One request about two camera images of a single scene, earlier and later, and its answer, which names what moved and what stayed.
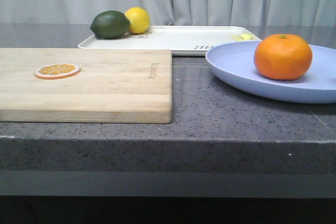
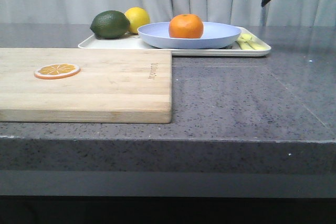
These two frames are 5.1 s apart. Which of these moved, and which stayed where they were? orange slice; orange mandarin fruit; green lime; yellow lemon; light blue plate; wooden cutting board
Moved: orange mandarin fruit; light blue plate
Stayed: wooden cutting board; orange slice; yellow lemon; green lime
